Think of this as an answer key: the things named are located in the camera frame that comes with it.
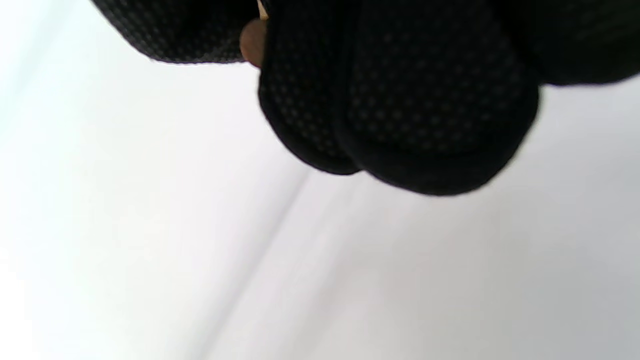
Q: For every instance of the person's right hand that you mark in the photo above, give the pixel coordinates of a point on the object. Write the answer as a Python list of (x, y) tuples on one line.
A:
[(400, 90)]

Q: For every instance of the small wooden hammer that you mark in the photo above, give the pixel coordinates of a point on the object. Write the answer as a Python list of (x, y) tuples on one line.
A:
[(252, 42)]

